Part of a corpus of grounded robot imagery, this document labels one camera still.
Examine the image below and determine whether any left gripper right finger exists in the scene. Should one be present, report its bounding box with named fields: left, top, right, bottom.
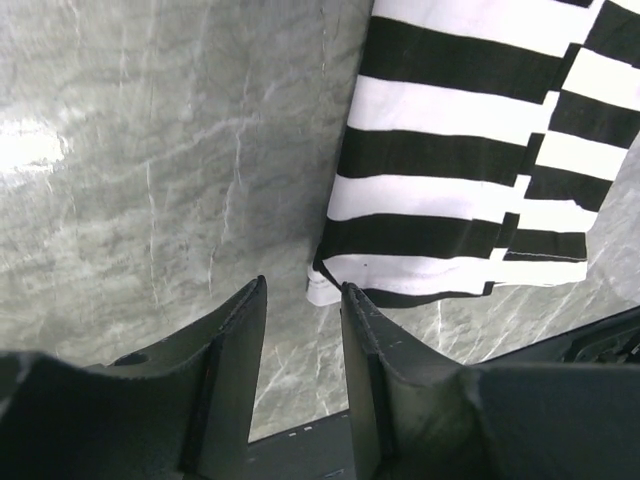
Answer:
left=339, top=281, right=640, bottom=480

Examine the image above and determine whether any black white striped tank top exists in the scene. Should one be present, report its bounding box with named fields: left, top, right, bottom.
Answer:
left=307, top=0, right=639, bottom=308

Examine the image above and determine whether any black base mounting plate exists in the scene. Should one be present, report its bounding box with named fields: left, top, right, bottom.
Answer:
left=244, top=305, right=640, bottom=480

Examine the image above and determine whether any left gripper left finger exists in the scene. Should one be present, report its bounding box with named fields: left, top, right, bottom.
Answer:
left=1, top=277, right=267, bottom=479

